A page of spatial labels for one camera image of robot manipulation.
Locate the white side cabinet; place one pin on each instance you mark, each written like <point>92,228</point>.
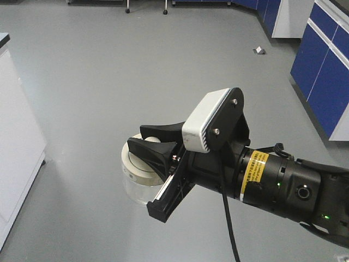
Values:
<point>22,142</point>

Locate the floor socket box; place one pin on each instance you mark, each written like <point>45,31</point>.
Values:
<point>259,51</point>

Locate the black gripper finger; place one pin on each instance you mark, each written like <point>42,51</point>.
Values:
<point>158,155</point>
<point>165,133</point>

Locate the glass jar with cream lid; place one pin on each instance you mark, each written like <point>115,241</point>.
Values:
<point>141,183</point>

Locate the blue lab cabinets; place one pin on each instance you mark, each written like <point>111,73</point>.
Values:
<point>320,68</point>

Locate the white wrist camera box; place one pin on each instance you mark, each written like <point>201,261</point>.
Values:
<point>207,120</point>

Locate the rolling cart legs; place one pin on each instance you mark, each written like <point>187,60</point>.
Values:
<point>129,6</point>

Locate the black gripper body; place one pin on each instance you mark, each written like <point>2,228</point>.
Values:
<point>216,170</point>

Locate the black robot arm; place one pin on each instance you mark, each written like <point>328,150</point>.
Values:
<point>312,194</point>

